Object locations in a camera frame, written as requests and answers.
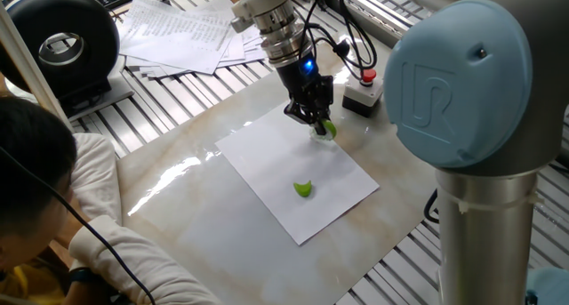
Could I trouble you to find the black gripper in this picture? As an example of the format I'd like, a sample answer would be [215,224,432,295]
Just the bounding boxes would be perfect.
[276,58,335,137]

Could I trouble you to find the green clear correction tape dispenser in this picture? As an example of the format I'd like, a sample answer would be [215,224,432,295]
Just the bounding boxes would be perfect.
[309,118,338,142]

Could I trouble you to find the white paper sheet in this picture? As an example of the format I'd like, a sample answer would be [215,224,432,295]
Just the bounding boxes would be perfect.
[214,104,381,246]

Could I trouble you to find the left forearm white sleeve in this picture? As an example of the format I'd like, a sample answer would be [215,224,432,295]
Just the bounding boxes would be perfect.
[68,132,124,226]

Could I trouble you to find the right forearm white sleeve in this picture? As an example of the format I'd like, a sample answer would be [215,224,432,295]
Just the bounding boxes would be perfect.
[67,214,221,305]

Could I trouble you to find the red emergency stop button box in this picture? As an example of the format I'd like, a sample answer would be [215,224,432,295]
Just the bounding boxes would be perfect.
[341,68,384,118]

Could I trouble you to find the green plastic cap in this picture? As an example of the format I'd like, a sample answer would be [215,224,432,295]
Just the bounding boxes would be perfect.
[293,180,313,198]

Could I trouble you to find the pile of printed papers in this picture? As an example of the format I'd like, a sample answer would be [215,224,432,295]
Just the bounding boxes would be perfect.
[117,0,270,79]

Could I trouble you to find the black wristwatch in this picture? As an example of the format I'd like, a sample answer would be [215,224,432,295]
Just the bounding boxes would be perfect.
[66,267,97,285]

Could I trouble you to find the person's head black hair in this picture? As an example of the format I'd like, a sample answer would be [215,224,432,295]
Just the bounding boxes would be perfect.
[0,95,77,270]

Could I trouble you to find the yellow shirt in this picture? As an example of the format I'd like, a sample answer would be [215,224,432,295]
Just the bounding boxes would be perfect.
[0,251,68,305]

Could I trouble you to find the black gripper cable bundle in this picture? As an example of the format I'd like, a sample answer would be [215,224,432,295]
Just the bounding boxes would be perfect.
[300,0,379,79]

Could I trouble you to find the thick black base cable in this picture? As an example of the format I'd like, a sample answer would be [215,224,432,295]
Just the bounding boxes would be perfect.
[422,189,441,225]

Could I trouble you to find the black ring shaped device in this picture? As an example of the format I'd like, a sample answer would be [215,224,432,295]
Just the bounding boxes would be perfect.
[0,0,136,122]

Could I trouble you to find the thin black cord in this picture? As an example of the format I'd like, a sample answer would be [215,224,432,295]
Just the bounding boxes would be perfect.
[0,145,156,305]

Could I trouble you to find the aluminium frame beam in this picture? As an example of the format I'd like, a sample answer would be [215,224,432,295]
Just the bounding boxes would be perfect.
[0,4,77,135]

